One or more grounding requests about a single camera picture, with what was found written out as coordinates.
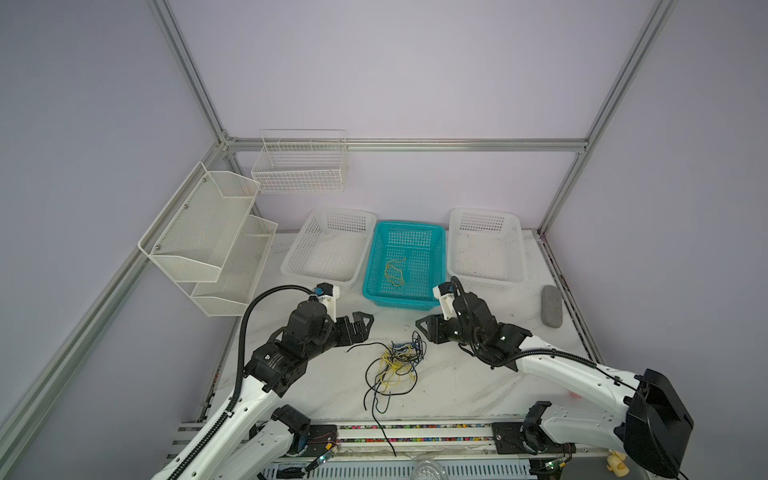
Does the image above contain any yellow cable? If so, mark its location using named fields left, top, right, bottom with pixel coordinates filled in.
left=383, top=257, right=409, bottom=288

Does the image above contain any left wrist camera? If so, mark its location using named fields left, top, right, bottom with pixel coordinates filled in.
left=315, top=282, right=340, bottom=322

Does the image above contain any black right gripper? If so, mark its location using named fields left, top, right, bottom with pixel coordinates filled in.
left=412, top=310, right=480, bottom=346

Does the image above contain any white mesh wall shelf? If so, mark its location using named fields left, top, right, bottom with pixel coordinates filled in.
left=138, top=163, right=277, bottom=317

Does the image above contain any white plastic basket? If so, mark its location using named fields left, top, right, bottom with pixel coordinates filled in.
left=447, top=208, right=528, bottom=290
left=280, top=207, right=377, bottom=287

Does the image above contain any small yellow figure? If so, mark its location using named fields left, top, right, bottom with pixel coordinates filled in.
left=606, top=450, right=629, bottom=478

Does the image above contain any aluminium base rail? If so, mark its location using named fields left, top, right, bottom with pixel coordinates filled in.
left=173, top=416, right=649, bottom=480

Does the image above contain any cable bundle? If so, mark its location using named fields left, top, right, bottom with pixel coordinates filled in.
left=346, top=331, right=428, bottom=458

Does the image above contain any teal plastic basket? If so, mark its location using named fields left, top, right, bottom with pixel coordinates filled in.
left=362, top=221, right=447, bottom=311

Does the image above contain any white plastic basket left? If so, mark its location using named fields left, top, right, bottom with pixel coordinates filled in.
left=280, top=207, right=377, bottom=287

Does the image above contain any white wire wall basket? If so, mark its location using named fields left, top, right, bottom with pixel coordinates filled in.
left=251, top=129, right=348, bottom=194

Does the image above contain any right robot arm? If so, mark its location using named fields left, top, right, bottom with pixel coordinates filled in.
left=415, top=285, right=694, bottom=479

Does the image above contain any white plastic basket right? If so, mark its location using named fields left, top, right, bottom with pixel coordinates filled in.
left=447, top=208, right=528, bottom=290

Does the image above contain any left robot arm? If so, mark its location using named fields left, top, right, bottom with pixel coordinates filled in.
left=155, top=283, right=375, bottom=479

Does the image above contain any grey oval stone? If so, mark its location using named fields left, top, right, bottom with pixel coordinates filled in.
left=540, top=285, right=563, bottom=329

